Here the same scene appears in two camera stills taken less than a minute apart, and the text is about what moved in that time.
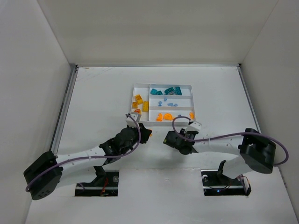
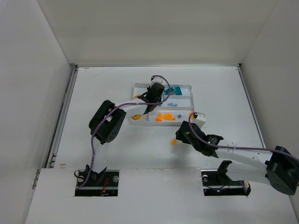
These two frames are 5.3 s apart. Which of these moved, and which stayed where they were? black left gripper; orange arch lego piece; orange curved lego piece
Moved: black left gripper
Stayed: orange arch lego piece; orange curved lego piece
